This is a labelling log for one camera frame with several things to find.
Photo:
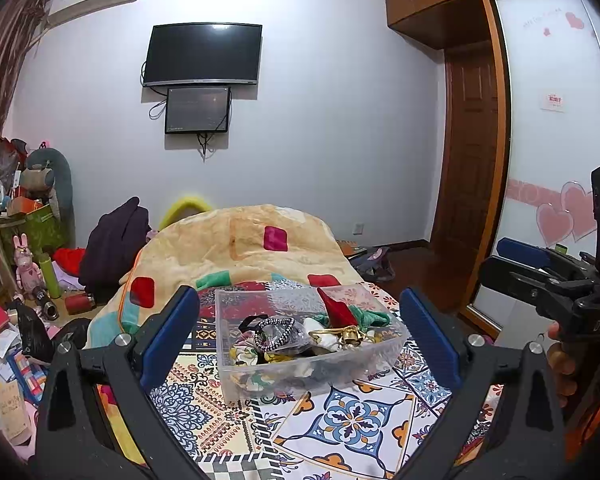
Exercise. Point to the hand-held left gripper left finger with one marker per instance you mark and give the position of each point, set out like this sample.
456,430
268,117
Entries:
172,340

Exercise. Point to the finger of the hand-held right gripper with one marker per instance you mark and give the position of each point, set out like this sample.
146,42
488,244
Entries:
525,249
510,275

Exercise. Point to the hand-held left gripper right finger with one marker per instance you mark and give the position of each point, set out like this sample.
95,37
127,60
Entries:
430,340

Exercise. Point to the green striped cloth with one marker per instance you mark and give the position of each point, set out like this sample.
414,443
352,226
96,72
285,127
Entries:
370,317

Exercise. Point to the floral cloth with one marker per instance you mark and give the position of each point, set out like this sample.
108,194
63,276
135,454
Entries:
245,357

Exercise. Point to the gold ribbon bow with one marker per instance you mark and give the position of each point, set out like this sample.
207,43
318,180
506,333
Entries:
347,334

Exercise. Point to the clear plastic box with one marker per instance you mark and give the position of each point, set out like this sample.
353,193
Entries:
260,305

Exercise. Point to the red cloth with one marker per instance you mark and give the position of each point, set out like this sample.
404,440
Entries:
336,310

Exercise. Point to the black white braided band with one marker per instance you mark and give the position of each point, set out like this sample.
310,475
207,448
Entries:
277,335

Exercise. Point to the plain white cloth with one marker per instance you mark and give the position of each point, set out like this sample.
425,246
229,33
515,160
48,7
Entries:
317,337

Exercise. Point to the person's right hand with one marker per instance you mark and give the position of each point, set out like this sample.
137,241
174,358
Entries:
562,365

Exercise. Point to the white wardrobe sliding door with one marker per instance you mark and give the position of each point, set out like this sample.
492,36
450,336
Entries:
545,160

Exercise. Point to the grey backpack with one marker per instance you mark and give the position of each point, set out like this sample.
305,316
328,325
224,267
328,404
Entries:
375,265

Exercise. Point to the brown wooden door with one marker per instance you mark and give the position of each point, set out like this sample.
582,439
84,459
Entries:
467,170

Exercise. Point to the red flask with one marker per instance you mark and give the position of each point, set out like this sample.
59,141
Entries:
80,303

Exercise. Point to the black plastic bag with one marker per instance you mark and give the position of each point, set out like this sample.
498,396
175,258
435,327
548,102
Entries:
72,332
30,335

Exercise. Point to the yellow patchwork blanket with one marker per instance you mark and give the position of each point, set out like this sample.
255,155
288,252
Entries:
220,250

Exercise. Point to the dark purple jacket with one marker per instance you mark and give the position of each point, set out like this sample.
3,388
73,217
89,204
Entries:
112,250

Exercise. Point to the patterned bed sheet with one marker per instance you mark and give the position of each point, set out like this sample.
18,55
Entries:
350,425

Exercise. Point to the red garment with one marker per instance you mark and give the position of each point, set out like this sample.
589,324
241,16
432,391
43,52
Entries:
70,260

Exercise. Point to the yellow fuzzy plush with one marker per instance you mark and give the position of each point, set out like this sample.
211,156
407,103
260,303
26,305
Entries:
180,210

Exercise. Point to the black flask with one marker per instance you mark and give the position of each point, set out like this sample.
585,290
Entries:
46,304

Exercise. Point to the green bottle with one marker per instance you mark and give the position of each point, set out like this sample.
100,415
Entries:
50,275

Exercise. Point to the red white door sticker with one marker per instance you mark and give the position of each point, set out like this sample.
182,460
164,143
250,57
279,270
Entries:
552,102

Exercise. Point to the pink rabbit toy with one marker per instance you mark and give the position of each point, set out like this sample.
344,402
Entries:
26,270

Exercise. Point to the pile of colourful papers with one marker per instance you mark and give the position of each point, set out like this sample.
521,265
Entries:
10,385

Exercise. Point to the green storage box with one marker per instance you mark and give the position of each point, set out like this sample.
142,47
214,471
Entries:
35,232

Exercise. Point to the wooden overhead cabinet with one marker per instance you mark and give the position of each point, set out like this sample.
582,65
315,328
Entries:
430,5

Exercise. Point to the red striped curtain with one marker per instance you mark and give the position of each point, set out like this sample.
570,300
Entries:
2,85

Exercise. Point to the white wall socket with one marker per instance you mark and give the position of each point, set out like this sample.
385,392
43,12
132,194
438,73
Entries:
358,228

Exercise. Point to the small black wall monitor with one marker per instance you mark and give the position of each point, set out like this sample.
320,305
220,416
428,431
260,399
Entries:
197,110

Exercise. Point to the black wall television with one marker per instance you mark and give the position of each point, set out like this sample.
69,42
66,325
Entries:
202,55

